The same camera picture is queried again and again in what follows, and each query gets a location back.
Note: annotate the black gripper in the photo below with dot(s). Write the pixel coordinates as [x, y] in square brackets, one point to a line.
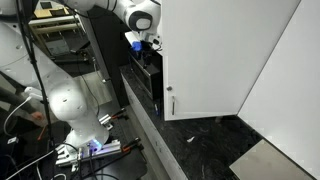
[147, 52]

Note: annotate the white cabinet door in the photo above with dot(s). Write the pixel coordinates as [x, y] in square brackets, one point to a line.
[284, 104]
[214, 51]

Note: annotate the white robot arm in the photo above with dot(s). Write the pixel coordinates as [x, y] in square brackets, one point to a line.
[25, 63]

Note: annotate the white lower cabinet front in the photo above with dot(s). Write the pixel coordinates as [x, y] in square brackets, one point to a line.
[162, 162]

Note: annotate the black microwave oven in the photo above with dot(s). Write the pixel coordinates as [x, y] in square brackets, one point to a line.
[149, 76]

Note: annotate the blue pen on counter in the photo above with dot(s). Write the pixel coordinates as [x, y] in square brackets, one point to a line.
[156, 109]

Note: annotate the white paper scrap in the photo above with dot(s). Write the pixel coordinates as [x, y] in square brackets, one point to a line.
[190, 139]

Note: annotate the black tripod pole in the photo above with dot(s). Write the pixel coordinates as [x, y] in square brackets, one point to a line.
[27, 40]

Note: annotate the silver metal tray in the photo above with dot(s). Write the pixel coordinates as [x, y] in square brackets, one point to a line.
[265, 162]

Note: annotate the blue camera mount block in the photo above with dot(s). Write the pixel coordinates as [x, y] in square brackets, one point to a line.
[136, 46]

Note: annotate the aluminium robot base mount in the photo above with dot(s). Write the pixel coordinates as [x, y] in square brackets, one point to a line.
[69, 155]

